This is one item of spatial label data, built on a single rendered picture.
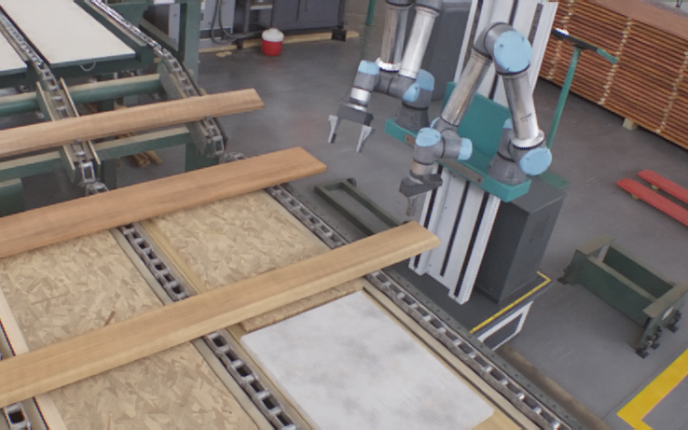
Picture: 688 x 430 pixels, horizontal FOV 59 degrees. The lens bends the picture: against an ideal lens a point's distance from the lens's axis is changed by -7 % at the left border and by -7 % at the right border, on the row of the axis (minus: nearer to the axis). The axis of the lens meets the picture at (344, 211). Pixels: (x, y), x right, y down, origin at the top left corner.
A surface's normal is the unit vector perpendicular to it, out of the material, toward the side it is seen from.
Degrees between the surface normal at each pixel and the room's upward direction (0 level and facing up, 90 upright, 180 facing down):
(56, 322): 0
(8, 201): 90
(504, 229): 90
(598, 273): 90
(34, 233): 0
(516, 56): 83
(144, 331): 0
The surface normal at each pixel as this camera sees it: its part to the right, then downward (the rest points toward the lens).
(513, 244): -0.73, 0.26
